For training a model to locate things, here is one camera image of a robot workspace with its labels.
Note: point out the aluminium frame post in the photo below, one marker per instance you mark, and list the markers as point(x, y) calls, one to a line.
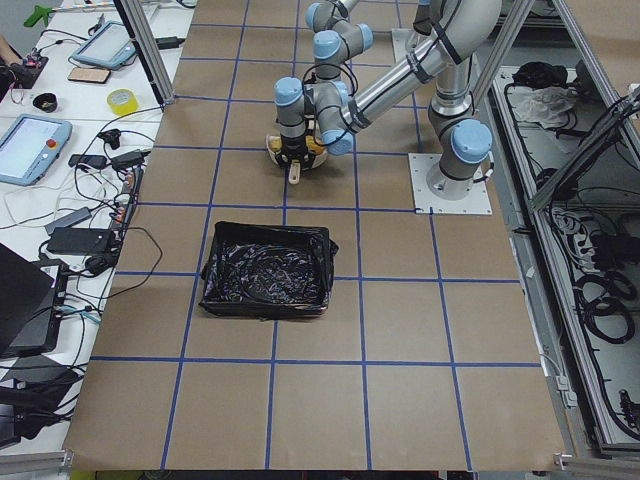
point(140, 34)

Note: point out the teach pendant tablet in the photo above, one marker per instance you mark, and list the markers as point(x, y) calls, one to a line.
point(109, 47)
point(30, 146)

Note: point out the wooden phone stand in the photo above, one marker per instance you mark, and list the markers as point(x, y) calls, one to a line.
point(89, 75)

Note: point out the near teach pendant tablet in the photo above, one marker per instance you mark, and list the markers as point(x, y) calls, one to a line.
point(30, 146)

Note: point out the green clamp tool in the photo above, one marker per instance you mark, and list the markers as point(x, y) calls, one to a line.
point(39, 14)

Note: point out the yellow toy potato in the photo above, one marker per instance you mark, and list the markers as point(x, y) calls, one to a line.
point(314, 147)

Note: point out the power strip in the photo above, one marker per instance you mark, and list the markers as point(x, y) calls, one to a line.
point(128, 199)

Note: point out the yellow green sponge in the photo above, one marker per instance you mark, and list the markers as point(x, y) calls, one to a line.
point(273, 145)

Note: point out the black laptop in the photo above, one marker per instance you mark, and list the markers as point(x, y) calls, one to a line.
point(32, 294)

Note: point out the far teach pendant tablet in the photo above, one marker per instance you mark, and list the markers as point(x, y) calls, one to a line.
point(109, 47)

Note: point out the white crumpled cloth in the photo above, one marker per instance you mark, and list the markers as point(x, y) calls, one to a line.
point(548, 107)

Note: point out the black power adapter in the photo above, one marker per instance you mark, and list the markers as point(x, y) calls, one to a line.
point(80, 241)

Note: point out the small black bowl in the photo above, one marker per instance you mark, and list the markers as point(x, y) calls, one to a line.
point(46, 102)

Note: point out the person hand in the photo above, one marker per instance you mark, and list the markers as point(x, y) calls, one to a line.
point(8, 54)

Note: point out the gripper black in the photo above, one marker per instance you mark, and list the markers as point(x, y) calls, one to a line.
point(293, 149)

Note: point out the beige plastic dustpan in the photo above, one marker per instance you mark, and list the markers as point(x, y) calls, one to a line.
point(294, 171)

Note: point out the yellow tape roll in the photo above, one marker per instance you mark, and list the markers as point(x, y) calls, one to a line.
point(122, 102)

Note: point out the bin with black bag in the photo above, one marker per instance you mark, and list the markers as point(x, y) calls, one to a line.
point(268, 271)

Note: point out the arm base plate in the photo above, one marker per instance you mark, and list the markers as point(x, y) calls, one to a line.
point(434, 193)
point(403, 41)

